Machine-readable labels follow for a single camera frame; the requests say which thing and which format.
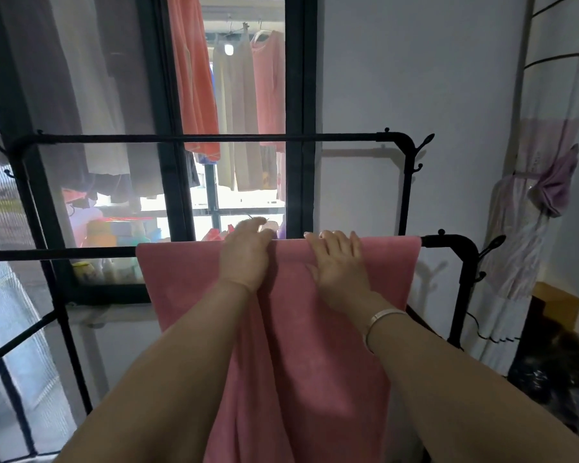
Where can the person's right little finger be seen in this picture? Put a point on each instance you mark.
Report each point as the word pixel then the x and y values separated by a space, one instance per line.
pixel 358 245

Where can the person's right middle finger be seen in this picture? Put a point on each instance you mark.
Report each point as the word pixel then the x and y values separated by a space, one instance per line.
pixel 333 243

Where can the person's left fingers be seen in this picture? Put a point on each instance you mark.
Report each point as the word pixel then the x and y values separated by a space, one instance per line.
pixel 248 225

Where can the white striped curtain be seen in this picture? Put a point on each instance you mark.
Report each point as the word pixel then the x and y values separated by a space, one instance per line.
pixel 550 67

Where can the pink curtain tie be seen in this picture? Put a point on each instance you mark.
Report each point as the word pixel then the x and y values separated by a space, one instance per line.
pixel 557 183

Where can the person's left hand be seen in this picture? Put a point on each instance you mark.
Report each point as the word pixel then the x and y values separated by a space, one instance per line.
pixel 243 257

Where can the person's left forearm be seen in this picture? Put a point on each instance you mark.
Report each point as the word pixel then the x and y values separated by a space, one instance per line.
pixel 173 380

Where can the grey hanging garment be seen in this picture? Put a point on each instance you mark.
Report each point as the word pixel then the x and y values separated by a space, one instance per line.
pixel 43 91

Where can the pink hanging garment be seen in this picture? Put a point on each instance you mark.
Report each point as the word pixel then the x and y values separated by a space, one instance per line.
pixel 270 86

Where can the yellow wooden box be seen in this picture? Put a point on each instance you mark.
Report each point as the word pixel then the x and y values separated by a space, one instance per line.
pixel 557 301

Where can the pink towel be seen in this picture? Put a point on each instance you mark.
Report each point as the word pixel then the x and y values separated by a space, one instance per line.
pixel 299 356

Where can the black window frame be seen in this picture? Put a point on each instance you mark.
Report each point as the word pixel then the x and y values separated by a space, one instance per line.
pixel 301 91

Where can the dark hanging garment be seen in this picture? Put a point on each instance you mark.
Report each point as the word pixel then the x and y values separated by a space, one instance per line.
pixel 130 91

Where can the black plastic bag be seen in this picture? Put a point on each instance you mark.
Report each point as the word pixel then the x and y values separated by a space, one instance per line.
pixel 555 376

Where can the beige hanging garment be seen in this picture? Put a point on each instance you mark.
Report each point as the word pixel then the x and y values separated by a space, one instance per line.
pixel 239 115

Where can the person's right hand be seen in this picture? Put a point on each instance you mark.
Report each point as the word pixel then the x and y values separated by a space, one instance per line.
pixel 342 274

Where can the black metal clothes rack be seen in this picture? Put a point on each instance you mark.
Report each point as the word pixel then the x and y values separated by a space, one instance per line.
pixel 222 138

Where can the person's right forearm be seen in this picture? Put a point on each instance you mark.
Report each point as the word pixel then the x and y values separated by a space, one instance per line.
pixel 453 395

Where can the white hanging garment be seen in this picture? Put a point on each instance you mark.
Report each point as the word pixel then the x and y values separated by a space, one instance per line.
pixel 94 91

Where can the orange hanging garment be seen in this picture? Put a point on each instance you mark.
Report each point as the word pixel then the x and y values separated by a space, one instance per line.
pixel 193 77

